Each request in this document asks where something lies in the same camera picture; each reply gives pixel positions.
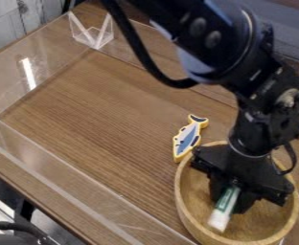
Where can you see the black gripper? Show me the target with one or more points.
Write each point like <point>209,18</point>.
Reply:
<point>255,175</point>

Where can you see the green white marker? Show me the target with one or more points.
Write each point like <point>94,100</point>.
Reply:
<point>221,212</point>

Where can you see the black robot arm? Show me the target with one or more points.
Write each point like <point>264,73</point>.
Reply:
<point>225,49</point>

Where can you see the brown wooden bowl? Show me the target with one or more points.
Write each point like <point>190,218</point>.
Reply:
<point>261,226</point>

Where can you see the yellow blue fish toy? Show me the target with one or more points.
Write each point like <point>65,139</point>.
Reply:
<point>186,138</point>

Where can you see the clear acrylic front wall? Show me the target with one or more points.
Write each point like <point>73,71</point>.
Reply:
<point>87,208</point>

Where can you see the clear acrylic corner bracket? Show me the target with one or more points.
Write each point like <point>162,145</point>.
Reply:
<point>92,37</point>

